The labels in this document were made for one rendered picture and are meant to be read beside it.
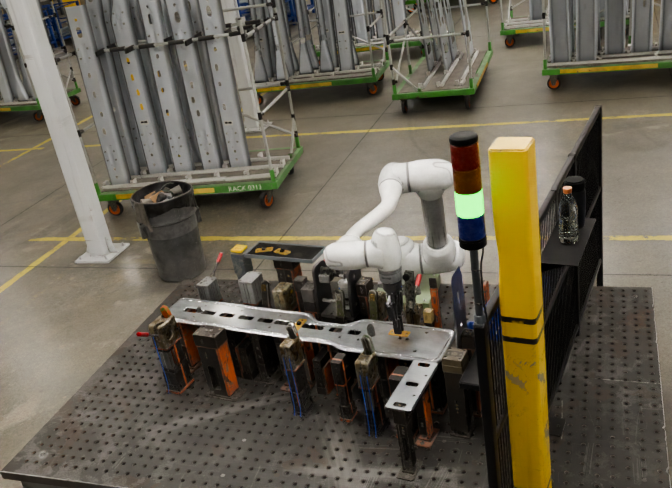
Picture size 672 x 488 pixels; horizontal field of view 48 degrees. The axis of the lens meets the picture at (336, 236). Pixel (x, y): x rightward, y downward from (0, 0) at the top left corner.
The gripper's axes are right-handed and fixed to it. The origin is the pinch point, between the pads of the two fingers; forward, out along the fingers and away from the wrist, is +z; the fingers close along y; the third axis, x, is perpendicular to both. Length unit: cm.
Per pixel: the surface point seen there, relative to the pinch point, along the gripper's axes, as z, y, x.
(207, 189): 81, -295, -326
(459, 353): 0.6, 12.5, 29.2
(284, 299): 2, -12, -60
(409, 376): 6.5, 22.5, 12.8
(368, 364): 3.3, 23.3, -2.9
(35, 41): -86, -197, -376
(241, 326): 6, 7, -72
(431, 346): 6.5, 2.5, 14.1
